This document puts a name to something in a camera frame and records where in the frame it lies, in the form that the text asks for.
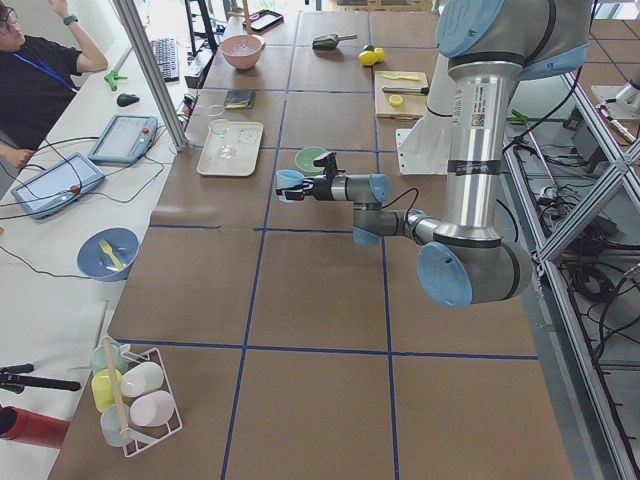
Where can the teach pendant tablet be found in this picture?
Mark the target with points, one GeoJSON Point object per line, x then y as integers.
{"type": "Point", "coordinates": [125, 139]}
{"type": "Point", "coordinates": [58, 186]}

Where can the white cup in rack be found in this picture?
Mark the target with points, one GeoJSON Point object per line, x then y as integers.
{"type": "Point", "coordinates": [143, 378]}

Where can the wooden cutting board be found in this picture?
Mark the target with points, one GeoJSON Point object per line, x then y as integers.
{"type": "Point", "coordinates": [414, 106]}

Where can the small glass dish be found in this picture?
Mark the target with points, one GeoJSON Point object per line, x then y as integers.
{"type": "Point", "coordinates": [215, 110]}

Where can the metal cylinder tool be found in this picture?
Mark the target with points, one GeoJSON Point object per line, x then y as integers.
{"type": "Point", "coordinates": [406, 90]}

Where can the red cylinder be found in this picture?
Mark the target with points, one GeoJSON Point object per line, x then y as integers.
{"type": "Point", "coordinates": [32, 428]}

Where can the aluminium frame post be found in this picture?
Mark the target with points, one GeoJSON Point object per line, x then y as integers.
{"type": "Point", "coordinates": [130, 20]}

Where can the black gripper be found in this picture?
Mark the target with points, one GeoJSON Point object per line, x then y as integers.
{"type": "Point", "coordinates": [320, 190]}

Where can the black keyboard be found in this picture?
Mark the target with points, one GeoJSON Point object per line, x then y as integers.
{"type": "Point", "coordinates": [165, 52]}

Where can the pink cup in rack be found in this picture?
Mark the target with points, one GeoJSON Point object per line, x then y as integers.
{"type": "Point", "coordinates": [153, 409]}

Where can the cream bear tray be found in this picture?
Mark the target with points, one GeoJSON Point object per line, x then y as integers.
{"type": "Point", "coordinates": [245, 138]}

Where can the green bowl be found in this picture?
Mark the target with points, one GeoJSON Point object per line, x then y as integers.
{"type": "Point", "coordinates": [304, 160]}

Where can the metal ice scoop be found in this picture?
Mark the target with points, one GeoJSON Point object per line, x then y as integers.
{"type": "Point", "coordinates": [330, 41]}

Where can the wine glass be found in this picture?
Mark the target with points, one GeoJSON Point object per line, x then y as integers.
{"type": "Point", "coordinates": [219, 128]}

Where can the white wire cup rack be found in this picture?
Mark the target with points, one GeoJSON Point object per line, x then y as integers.
{"type": "Point", "coordinates": [142, 438]}

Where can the green clamp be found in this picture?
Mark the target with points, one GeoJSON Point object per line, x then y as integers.
{"type": "Point", "coordinates": [112, 79]}

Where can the yellow plastic fork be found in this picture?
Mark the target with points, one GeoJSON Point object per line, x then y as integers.
{"type": "Point", "coordinates": [107, 249]}

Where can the pink bowl with ice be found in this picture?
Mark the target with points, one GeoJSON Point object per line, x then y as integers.
{"type": "Point", "coordinates": [243, 51]}

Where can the yellow cup in rack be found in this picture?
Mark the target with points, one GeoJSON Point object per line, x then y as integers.
{"type": "Point", "coordinates": [101, 387]}

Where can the near teach pendant tablet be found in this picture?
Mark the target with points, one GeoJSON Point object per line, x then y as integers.
{"type": "Point", "coordinates": [58, 186]}

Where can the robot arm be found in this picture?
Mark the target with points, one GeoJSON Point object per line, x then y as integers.
{"type": "Point", "coordinates": [625, 96]}
{"type": "Point", "coordinates": [490, 47]}

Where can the seated person in black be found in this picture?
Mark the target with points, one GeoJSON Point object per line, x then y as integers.
{"type": "Point", "coordinates": [36, 81]}

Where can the black tripod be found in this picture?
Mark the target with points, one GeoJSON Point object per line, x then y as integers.
{"type": "Point", "coordinates": [16, 378]}

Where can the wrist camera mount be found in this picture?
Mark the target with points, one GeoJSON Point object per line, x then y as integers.
{"type": "Point", "coordinates": [327, 162]}

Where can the lemon half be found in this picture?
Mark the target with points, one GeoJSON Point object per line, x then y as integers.
{"type": "Point", "coordinates": [395, 100]}

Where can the yellow plastic knife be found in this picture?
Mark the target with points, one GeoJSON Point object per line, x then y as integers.
{"type": "Point", "coordinates": [413, 78]}

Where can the blue bowl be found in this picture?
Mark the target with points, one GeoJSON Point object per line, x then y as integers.
{"type": "Point", "coordinates": [97, 266]}

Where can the black computer mouse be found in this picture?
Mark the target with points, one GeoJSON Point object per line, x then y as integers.
{"type": "Point", "coordinates": [127, 99]}

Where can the far teach pendant tablet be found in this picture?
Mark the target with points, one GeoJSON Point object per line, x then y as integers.
{"type": "Point", "coordinates": [125, 139]}

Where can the grey folded cloth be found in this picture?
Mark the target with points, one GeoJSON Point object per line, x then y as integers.
{"type": "Point", "coordinates": [239, 99]}

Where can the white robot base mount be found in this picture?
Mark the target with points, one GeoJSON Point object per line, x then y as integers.
{"type": "Point", "coordinates": [424, 149]}

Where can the green cup in rack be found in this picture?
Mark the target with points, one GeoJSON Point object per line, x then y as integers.
{"type": "Point", "coordinates": [98, 359]}

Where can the clear cup in rack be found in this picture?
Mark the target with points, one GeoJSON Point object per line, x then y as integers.
{"type": "Point", "coordinates": [111, 428]}

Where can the light blue cup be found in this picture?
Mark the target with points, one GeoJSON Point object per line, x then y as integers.
{"type": "Point", "coordinates": [288, 177]}

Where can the whole lemon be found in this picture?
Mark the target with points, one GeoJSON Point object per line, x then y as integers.
{"type": "Point", "coordinates": [367, 58]}

